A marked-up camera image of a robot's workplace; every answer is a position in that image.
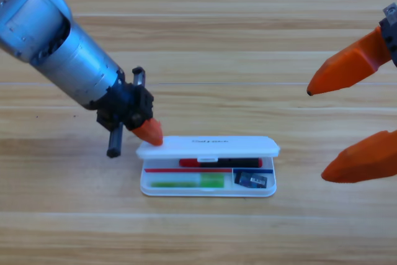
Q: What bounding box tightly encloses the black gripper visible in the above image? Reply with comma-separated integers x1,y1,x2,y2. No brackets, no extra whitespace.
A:
96,66,164,158
306,2,397,97

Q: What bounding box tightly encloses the white plastic pencil case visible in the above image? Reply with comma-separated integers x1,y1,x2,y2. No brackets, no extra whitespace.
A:
135,135,281,198

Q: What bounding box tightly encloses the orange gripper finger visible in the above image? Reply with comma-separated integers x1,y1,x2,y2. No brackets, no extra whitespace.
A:
320,130,397,184

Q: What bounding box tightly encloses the dark blue eraser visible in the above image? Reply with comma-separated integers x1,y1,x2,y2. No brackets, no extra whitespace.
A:
234,171,269,190

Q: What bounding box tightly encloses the red and black marker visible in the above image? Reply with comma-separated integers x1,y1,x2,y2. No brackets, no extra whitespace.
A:
179,158,264,169

